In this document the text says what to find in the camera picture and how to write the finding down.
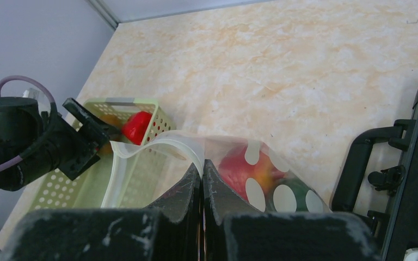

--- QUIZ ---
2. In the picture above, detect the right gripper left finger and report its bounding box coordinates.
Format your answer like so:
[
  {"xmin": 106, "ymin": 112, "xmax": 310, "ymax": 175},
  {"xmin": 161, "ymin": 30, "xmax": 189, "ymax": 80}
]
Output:
[{"xmin": 0, "ymin": 165, "xmax": 201, "ymax": 260}]

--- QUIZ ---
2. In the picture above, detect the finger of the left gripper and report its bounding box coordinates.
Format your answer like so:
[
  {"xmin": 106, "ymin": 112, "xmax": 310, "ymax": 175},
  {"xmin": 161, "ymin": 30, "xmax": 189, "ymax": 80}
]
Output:
[{"xmin": 63, "ymin": 98, "xmax": 121, "ymax": 148}]

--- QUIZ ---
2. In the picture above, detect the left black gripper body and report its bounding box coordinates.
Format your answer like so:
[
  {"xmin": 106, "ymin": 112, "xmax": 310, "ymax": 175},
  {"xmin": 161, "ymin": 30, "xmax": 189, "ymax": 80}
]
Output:
[{"xmin": 21, "ymin": 111, "xmax": 101, "ymax": 181}]

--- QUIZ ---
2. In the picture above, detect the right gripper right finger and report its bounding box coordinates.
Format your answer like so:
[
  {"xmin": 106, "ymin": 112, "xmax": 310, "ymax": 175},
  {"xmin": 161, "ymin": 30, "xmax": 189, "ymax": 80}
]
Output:
[{"xmin": 202, "ymin": 160, "xmax": 380, "ymax": 260}]

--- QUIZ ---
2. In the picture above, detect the red bell pepper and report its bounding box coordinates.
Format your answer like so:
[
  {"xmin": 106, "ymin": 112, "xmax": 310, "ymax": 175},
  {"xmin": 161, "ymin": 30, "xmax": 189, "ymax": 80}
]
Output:
[{"xmin": 121, "ymin": 111, "xmax": 152, "ymax": 145}]

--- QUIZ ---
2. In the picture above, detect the green perforated plastic basket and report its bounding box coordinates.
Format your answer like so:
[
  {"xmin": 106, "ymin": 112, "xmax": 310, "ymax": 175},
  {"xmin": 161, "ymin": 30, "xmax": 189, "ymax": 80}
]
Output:
[{"xmin": 29, "ymin": 97, "xmax": 176, "ymax": 210}]

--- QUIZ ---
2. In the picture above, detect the clear polka dot zip bag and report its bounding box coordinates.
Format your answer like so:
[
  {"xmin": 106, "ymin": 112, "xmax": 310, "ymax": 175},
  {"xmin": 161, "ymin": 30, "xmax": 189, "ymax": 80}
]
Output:
[{"xmin": 111, "ymin": 130, "xmax": 330, "ymax": 213}]

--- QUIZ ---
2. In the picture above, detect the red apple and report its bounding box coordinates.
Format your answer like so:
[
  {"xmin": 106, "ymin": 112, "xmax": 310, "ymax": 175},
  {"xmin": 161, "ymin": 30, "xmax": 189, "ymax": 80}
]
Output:
[{"xmin": 218, "ymin": 146, "xmax": 286, "ymax": 200}]

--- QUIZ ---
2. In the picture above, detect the dark green avocado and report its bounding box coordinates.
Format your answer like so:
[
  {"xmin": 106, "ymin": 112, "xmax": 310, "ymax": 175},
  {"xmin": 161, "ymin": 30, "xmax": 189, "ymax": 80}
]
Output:
[{"xmin": 266, "ymin": 178, "xmax": 329, "ymax": 213}]

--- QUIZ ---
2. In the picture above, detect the brown potato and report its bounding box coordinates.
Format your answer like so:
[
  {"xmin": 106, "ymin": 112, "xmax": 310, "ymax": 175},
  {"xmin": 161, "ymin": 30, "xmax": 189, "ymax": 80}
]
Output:
[{"xmin": 98, "ymin": 114, "xmax": 122, "ymax": 156}]

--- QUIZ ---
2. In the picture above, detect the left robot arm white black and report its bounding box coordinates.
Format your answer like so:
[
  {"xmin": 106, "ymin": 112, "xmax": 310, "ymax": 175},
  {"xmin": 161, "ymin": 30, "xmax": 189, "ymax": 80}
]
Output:
[{"xmin": 0, "ymin": 97, "xmax": 121, "ymax": 191}]

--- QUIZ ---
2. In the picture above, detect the black case with poker chips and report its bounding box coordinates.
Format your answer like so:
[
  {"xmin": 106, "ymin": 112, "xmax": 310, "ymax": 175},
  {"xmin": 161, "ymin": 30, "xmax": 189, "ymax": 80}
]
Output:
[{"xmin": 330, "ymin": 65, "xmax": 418, "ymax": 261}]

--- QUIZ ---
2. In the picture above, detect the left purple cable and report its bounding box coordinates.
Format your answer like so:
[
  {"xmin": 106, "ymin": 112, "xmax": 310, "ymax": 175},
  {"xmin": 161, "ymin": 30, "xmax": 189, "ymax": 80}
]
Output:
[{"xmin": 0, "ymin": 74, "xmax": 58, "ymax": 181}]

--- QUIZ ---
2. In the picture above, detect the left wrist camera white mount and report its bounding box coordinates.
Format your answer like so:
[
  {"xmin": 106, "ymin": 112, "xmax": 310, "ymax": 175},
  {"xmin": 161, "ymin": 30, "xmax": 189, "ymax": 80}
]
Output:
[{"xmin": 22, "ymin": 88, "xmax": 51, "ymax": 113}]

